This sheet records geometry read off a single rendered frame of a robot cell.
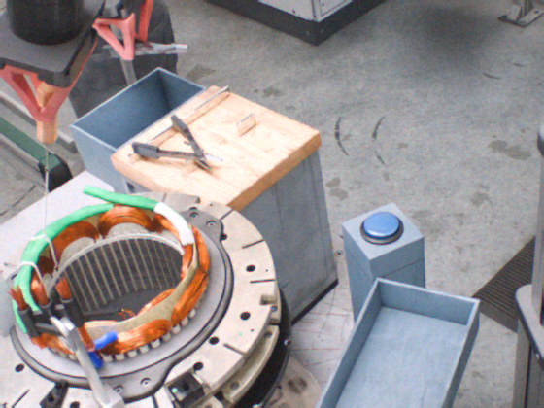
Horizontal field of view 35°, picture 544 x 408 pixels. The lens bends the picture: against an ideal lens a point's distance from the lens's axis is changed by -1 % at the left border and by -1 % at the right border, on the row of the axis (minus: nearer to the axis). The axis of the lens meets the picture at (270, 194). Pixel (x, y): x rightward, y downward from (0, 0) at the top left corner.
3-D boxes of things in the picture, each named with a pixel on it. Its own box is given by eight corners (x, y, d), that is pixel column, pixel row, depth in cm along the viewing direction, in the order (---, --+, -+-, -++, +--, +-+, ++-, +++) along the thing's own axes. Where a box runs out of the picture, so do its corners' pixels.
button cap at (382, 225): (374, 245, 96) (374, 239, 96) (357, 224, 99) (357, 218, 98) (405, 232, 97) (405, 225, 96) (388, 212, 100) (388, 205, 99)
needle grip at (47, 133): (34, 142, 74) (34, 91, 70) (42, 128, 75) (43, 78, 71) (51, 147, 74) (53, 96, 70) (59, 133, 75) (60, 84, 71)
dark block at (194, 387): (170, 396, 79) (165, 383, 78) (193, 381, 80) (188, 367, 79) (183, 411, 78) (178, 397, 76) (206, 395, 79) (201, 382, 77)
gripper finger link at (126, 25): (98, 67, 112) (76, 4, 106) (126, 38, 117) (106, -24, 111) (142, 71, 109) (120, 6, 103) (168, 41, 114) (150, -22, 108)
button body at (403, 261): (383, 394, 111) (369, 259, 95) (357, 357, 116) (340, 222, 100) (429, 372, 113) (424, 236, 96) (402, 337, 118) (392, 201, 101)
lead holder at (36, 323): (26, 334, 72) (13, 308, 70) (62, 304, 74) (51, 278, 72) (53, 355, 70) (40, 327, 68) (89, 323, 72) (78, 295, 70)
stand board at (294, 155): (114, 170, 113) (109, 155, 111) (217, 98, 122) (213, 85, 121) (217, 229, 101) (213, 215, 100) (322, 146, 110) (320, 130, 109)
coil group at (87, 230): (51, 270, 91) (38, 242, 88) (93, 236, 94) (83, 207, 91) (61, 277, 90) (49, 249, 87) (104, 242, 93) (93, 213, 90)
